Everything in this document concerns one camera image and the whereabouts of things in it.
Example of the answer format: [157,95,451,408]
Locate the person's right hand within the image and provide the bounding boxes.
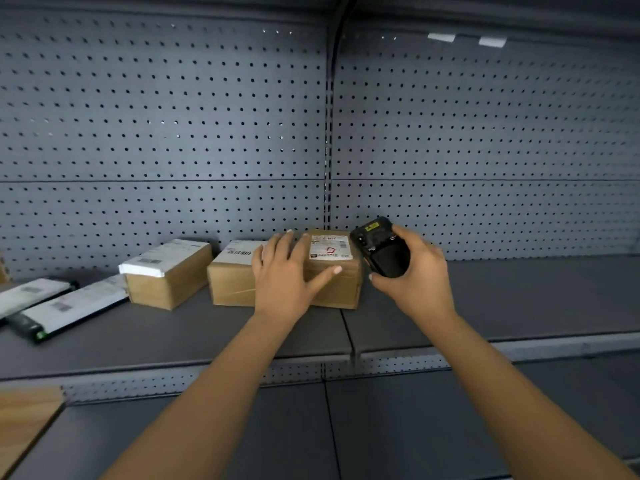
[369,225,458,323]

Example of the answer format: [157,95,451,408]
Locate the person's left hand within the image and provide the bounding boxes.
[251,231,344,325]

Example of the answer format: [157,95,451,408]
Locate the cardboard box with red-marked label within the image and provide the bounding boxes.
[299,230,363,310]

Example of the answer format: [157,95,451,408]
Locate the black handheld scanner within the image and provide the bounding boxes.
[349,216,412,279]

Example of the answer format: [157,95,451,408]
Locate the person's right forearm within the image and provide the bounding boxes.
[429,311,640,480]

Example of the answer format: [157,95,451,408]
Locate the person's left forearm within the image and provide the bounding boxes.
[100,311,307,480]

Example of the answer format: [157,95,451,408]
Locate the cardboard box with barcode label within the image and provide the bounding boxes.
[207,240,271,308]

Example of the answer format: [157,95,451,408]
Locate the cardboard box with large white label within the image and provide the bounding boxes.
[118,239,214,311]

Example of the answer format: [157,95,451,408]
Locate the grey metal shelf board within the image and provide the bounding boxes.
[10,382,342,480]
[0,267,356,381]
[342,255,640,368]
[324,352,640,480]

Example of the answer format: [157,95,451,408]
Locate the slotted grey shelf upright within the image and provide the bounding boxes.
[323,25,335,231]

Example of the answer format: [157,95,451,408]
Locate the grey pegboard back panel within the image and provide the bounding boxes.
[0,17,328,283]
[331,25,640,261]

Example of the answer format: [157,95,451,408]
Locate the flat black packet with white label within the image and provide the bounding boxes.
[0,277,79,326]
[7,275,130,344]

